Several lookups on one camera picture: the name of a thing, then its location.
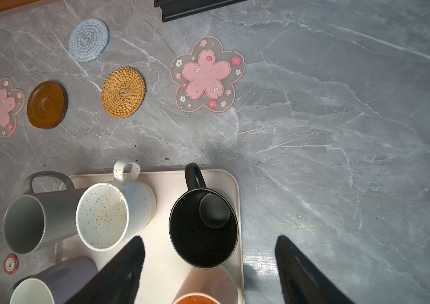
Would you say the white speckled mug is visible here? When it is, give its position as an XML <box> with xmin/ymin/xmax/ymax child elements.
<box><xmin>76</xmin><ymin>159</ymin><xmax>157</xmax><ymax>252</ymax></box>

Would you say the black mug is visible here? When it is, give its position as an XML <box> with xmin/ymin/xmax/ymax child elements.
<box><xmin>169</xmin><ymin>162</ymin><xmax>239</xmax><ymax>269</ymax></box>

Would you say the black chessboard box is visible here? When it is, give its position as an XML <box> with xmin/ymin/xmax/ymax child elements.
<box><xmin>154</xmin><ymin>0</ymin><xmax>243</xmax><ymax>22</ymax></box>

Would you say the orange mug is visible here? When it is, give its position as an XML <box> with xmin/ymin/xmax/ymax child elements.
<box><xmin>173</xmin><ymin>266</ymin><xmax>239</xmax><ymax>303</ymax></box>

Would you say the white mug purple handle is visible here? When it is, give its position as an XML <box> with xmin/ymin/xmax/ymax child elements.
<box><xmin>10</xmin><ymin>256</ymin><xmax>98</xmax><ymax>303</ymax></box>

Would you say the brown wooden round coaster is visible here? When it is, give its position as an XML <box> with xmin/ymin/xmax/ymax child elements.
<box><xmin>27</xmin><ymin>81</ymin><xmax>69</xmax><ymax>129</ymax></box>

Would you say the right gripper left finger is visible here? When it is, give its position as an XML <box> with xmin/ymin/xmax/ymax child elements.
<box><xmin>67</xmin><ymin>236</ymin><xmax>145</xmax><ymax>303</ymax></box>

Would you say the pink flower coaster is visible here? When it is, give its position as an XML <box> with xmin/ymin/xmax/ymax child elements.
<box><xmin>0</xmin><ymin>77</ymin><xmax>27</xmax><ymax>138</ymax></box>
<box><xmin>170</xmin><ymin>36</ymin><xmax>246</xmax><ymax>113</ymax></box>

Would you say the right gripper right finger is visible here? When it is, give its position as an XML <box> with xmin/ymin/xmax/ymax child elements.
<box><xmin>275</xmin><ymin>235</ymin><xmax>353</xmax><ymax>303</ymax></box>

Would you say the grey woven round coaster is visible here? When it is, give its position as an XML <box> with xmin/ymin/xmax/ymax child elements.
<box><xmin>69</xmin><ymin>18</ymin><xmax>109</xmax><ymax>63</ymax></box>

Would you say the grey mug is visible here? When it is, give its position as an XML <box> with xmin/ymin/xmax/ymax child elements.
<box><xmin>3</xmin><ymin>171</ymin><xmax>86</xmax><ymax>255</ymax></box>

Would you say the cream serving tray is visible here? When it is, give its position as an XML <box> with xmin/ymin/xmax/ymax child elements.
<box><xmin>55</xmin><ymin>169</ymin><xmax>245</xmax><ymax>303</ymax></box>

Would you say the rattan woven round coaster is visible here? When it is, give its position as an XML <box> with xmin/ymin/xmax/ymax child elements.
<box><xmin>101</xmin><ymin>67</ymin><xmax>146</xmax><ymax>119</ymax></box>

